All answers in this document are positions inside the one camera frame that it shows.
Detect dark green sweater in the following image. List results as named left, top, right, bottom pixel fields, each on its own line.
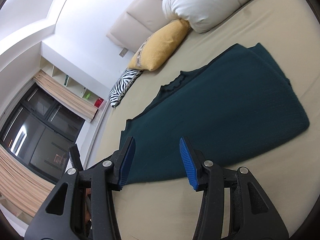
left=120, top=44, right=310, bottom=184

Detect dark window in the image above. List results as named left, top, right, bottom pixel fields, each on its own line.
left=1, top=85, right=85, bottom=184

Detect red box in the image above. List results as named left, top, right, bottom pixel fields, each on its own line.
left=94, top=97, right=104, bottom=108

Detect beige curtain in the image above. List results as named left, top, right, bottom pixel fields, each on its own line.
left=33, top=70, right=98, bottom=122

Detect zebra print pillow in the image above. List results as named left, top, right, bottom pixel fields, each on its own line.
left=108, top=69, right=143, bottom=108

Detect yellow pillow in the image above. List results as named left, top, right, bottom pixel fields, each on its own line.
left=127, top=19, right=190, bottom=72

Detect beige padded headboard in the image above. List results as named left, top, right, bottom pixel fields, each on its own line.
left=106, top=0, right=170, bottom=53

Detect beige round bed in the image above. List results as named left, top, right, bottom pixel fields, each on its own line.
left=97, top=0, right=319, bottom=239

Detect white wall shelf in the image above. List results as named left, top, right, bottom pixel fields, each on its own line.
left=40, top=56, right=105, bottom=109

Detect wall switch plate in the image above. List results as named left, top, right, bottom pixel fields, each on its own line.
left=119, top=48, right=129, bottom=57

